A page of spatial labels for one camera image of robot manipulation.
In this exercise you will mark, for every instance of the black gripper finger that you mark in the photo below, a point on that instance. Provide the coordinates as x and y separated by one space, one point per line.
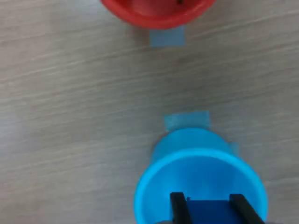
181 210
247 212

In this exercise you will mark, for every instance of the blue cube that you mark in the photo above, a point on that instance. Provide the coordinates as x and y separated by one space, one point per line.
210 212

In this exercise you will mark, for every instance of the blue plastic bin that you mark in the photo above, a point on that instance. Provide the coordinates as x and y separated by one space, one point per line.
191 163

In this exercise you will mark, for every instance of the red plastic bin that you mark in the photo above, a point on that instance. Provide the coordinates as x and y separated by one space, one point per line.
158 19

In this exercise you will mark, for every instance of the light blue tape piece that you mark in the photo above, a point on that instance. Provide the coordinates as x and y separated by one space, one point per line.
167 38
187 120

